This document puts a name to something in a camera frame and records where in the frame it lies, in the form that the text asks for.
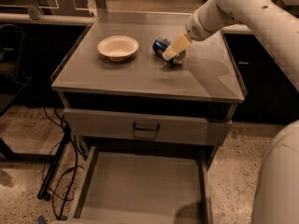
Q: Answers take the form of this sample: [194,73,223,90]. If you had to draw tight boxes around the white paper bowl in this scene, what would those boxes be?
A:
[97,35,139,62]

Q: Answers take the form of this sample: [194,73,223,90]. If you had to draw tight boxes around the black floor stand leg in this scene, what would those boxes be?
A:
[37,125,71,201]

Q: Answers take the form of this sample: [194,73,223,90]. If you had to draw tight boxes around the closed upper drawer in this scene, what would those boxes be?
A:
[64,108,232,146]

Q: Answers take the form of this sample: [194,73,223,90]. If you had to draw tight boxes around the black floor cables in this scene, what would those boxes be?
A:
[40,106,88,221]

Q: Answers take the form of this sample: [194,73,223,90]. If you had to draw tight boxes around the open middle drawer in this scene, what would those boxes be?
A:
[68,147,214,224]

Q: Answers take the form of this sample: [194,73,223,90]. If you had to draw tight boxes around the dark chair at left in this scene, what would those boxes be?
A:
[0,23,32,116]

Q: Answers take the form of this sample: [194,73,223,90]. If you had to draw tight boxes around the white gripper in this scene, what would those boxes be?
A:
[163,7,219,61]

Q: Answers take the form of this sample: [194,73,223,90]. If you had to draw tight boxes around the grey metal drawer cabinet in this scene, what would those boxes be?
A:
[50,10,248,224]

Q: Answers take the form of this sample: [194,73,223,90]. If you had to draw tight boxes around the black drawer handle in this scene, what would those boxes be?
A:
[133,122,160,133]

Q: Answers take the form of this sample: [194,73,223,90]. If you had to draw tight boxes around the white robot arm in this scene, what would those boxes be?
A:
[163,0,299,224]

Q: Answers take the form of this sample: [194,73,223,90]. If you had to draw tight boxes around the blue pepsi can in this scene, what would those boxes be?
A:
[152,37,186,66]

